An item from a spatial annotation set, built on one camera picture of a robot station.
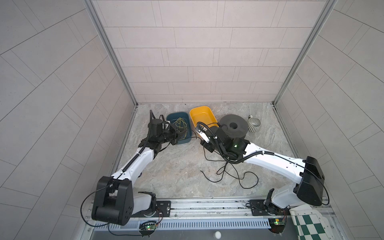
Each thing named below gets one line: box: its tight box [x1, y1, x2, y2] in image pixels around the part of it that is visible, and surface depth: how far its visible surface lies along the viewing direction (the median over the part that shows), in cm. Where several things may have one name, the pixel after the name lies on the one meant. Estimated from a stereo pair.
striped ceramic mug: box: [247, 115, 262, 133], surface depth 103 cm
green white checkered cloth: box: [289, 204, 335, 240], surface depth 68 cm
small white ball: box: [215, 231, 222, 240], surface depth 60 cm
